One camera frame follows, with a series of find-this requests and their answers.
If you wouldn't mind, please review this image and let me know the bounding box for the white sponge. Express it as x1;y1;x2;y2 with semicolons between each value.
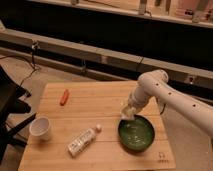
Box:
121;106;136;120

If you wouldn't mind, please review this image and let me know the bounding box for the green ceramic bowl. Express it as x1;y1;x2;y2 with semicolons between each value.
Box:
118;115;155;152

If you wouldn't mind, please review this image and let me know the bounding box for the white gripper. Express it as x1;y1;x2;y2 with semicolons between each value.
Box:
125;93;148;114

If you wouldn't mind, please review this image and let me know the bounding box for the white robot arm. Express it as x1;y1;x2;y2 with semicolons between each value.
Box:
121;70;213;139

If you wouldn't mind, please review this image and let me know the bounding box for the black floor cable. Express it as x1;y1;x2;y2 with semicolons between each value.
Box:
0;42;40;88

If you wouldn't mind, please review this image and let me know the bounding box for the orange carrot toy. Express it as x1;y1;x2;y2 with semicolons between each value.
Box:
60;89;69;106

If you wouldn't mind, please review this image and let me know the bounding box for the white paper cup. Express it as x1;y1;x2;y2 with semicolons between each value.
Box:
29;117;52;141

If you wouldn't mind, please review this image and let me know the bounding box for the white plastic bottle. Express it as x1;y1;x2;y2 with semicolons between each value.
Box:
68;124;102;157

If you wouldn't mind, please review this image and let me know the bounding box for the wooden cutting board table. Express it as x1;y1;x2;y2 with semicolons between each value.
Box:
18;81;176;171

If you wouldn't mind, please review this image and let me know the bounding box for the black chair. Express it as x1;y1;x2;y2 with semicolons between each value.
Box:
0;65;35;164

